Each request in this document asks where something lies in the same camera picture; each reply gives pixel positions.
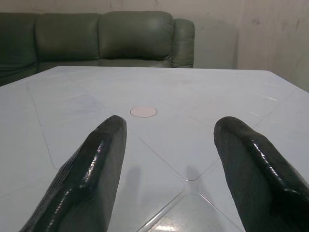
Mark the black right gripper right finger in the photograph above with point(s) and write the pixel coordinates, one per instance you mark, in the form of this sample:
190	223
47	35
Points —
256	174

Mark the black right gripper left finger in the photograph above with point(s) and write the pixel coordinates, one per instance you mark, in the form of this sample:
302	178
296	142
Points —
96	169

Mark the white round table cap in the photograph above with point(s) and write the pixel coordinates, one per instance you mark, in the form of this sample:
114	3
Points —
143	111

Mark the green leather sofa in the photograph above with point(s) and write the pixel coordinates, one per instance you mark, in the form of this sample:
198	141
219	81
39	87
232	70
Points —
72	36

